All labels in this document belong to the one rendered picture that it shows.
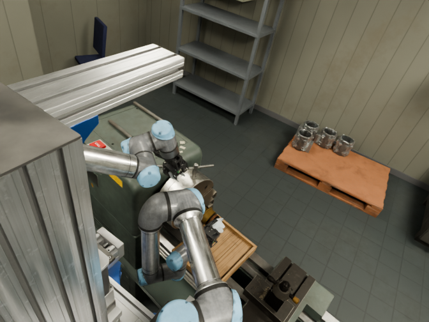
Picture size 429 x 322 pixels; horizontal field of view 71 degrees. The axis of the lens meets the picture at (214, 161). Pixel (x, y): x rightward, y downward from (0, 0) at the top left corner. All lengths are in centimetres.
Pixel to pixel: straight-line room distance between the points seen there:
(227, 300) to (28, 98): 77
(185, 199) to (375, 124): 348
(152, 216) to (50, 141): 78
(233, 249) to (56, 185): 136
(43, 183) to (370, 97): 402
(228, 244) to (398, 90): 304
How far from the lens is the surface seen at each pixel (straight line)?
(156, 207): 114
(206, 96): 442
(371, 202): 369
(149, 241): 125
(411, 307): 328
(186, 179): 149
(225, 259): 167
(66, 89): 53
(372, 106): 426
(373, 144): 446
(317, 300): 168
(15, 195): 42
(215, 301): 100
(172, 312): 97
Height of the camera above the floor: 228
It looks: 40 degrees down
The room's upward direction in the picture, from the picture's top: 13 degrees clockwise
